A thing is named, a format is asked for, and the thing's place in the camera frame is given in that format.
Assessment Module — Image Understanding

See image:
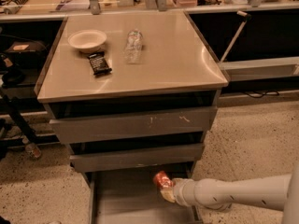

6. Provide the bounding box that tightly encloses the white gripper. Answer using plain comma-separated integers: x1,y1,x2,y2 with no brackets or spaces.
160,178,196,206

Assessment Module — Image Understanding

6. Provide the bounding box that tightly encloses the red coke can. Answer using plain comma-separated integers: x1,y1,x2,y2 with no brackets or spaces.
153,171,173,189

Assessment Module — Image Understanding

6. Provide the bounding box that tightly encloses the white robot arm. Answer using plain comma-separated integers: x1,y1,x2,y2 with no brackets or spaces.
153,165,299,224

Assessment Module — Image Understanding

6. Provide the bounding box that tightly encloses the grey middle drawer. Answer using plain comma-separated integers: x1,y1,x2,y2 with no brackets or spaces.
70,143,204,173

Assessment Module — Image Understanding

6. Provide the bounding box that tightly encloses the grey open bottom drawer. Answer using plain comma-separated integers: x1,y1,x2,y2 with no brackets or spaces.
88,164,203,224

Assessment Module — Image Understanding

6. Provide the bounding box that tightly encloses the grey top drawer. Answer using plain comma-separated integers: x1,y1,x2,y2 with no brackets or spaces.
50,106,217,144

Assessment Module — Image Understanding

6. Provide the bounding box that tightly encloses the grey drawer cabinet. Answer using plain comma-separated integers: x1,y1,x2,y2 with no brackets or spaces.
36,11,227,224

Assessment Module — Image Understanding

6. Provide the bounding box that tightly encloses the black snack bar packet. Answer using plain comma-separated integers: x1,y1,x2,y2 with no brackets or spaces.
88,51,112,76

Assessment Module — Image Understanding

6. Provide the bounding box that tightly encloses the clear plastic water bottle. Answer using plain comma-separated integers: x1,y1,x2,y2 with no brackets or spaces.
124,29,143,63

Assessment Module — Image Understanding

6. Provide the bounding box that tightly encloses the white paper bowl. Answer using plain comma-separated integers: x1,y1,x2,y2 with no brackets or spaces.
68,30,107,53

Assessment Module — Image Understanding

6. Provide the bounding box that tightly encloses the black stand leg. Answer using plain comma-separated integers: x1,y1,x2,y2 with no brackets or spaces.
0,90,37,142

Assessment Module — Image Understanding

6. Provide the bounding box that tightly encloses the black bag with label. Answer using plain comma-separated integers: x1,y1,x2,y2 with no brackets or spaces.
5,41,47,69

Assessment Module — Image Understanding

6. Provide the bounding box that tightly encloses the black cable on floor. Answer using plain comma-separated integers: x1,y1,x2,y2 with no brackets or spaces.
242,91,280,99

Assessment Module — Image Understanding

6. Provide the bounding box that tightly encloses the white stick with black handle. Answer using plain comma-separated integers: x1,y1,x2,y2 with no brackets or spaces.
221,10,251,63

